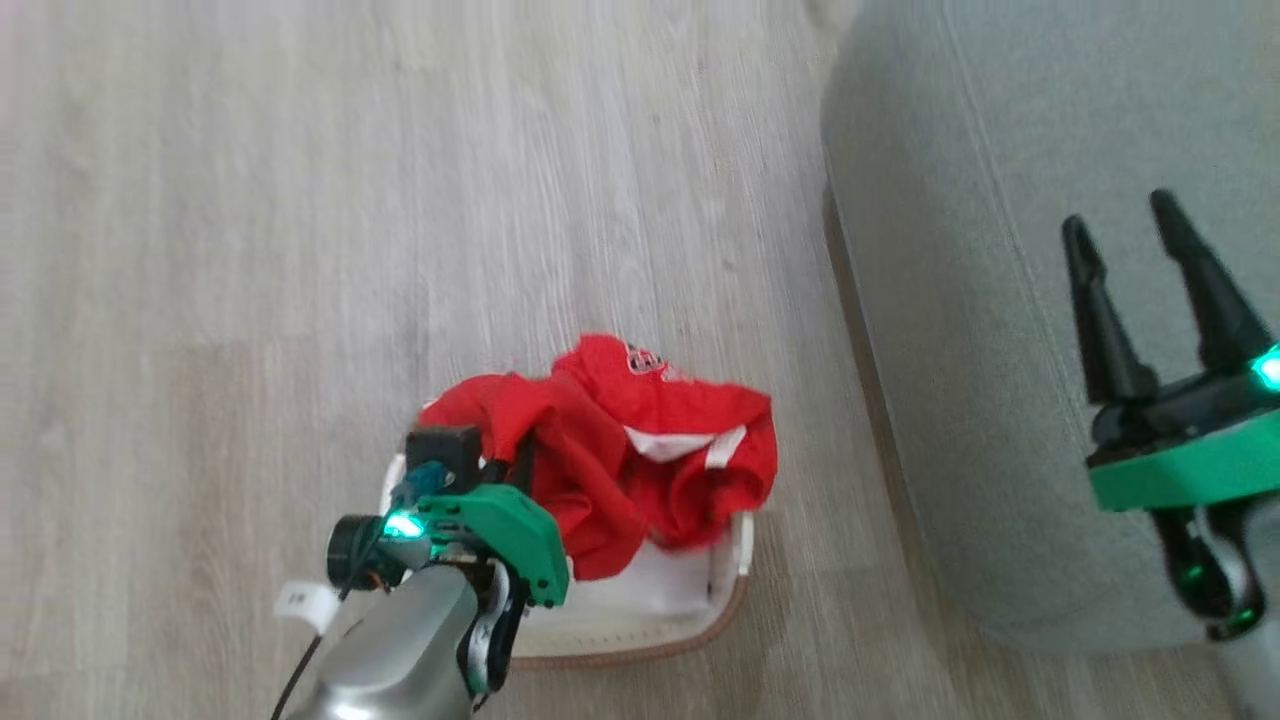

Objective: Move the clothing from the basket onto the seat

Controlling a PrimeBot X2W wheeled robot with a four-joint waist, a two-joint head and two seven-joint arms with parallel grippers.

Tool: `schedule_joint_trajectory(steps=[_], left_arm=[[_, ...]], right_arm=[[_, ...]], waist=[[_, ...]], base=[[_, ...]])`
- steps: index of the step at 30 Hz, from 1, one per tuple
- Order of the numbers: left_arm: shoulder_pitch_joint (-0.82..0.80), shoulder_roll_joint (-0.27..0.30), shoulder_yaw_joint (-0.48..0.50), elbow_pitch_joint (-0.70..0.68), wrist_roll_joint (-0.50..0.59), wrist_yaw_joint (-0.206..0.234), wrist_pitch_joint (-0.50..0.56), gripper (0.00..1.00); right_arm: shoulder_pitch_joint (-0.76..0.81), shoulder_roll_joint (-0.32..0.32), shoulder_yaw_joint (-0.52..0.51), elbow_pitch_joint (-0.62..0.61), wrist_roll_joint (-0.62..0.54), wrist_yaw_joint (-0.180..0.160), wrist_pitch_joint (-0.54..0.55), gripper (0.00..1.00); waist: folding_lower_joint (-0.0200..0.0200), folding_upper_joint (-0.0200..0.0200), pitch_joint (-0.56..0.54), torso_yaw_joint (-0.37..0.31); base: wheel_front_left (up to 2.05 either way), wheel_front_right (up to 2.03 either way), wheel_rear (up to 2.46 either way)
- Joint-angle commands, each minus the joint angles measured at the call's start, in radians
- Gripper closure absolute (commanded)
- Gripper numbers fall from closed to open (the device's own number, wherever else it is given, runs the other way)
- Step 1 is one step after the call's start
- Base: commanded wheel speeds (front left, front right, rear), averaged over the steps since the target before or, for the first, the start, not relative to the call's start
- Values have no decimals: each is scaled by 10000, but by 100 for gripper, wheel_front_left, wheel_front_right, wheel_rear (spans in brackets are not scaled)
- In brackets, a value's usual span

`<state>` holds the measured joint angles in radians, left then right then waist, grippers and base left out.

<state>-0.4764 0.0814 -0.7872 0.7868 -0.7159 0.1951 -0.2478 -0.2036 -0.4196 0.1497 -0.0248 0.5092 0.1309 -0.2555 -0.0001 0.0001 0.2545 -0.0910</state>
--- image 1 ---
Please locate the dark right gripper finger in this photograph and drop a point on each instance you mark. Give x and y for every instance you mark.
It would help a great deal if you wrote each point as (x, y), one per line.
(1105, 330)
(1215, 300)

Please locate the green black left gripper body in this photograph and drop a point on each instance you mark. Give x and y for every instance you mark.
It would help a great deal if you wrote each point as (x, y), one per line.
(500, 520)

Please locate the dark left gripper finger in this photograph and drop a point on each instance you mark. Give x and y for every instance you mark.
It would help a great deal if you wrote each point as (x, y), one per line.
(517, 465)

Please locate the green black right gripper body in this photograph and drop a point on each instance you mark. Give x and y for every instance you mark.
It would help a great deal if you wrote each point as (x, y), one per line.
(1190, 450)

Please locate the red and white garment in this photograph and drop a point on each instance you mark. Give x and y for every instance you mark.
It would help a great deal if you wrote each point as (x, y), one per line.
(690, 500)

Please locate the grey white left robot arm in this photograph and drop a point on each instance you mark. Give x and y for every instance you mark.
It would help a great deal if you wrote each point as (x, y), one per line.
(400, 650)

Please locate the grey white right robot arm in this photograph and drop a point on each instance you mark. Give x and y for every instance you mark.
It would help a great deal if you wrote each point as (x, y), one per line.
(1250, 670)

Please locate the white laundry basket brown rim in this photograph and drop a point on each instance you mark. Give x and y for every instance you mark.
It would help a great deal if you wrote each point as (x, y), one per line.
(660, 600)

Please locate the grey fabric sofa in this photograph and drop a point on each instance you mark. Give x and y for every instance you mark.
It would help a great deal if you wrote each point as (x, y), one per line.
(1000, 300)

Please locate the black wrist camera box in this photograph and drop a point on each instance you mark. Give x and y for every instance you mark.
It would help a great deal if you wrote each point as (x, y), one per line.
(445, 450)

